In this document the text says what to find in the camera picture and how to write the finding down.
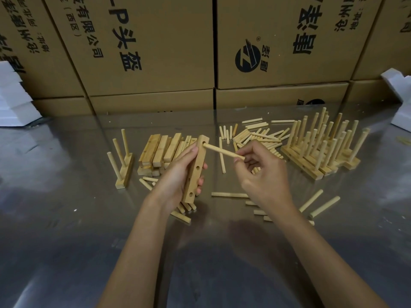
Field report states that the person's right hand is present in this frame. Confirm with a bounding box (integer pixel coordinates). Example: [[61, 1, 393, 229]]
[[233, 140, 298, 215]]

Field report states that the person's left hand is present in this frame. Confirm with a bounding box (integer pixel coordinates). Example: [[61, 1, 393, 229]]
[[151, 145, 208, 215]]

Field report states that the drilled wooden block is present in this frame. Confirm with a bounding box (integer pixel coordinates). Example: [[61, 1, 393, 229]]
[[303, 136, 361, 169], [307, 133, 361, 165], [296, 139, 346, 169], [310, 130, 357, 155], [300, 137, 351, 168], [182, 135, 210, 204], [281, 146, 325, 181], [286, 144, 334, 176], [291, 142, 340, 172], [115, 153, 134, 190]]

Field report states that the pile of drilled wooden bars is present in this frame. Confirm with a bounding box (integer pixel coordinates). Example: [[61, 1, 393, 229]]
[[137, 133, 198, 177]]

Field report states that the pile of wooden dowels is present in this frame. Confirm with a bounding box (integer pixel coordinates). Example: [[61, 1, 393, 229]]
[[139, 117, 341, 225]]

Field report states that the person's left forearm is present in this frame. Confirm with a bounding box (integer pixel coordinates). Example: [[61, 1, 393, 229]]
[[98, 198, 171, 308]]

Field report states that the person's right forearm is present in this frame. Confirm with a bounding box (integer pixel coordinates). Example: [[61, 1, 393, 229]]
[[273, 201, 389, 308]]

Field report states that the stack of white foam blocks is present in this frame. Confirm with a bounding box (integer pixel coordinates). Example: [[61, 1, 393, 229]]
[[0, 60, 42, 127], [380, 68, 411, 133]]

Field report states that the shiny metal table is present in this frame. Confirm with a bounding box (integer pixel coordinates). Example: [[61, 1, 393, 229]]
[[0, 104, 411, 308]]

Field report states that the stack of brown cardboard boxes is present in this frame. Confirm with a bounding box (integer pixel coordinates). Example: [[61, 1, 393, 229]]
[[0, 0, 411, 118]]

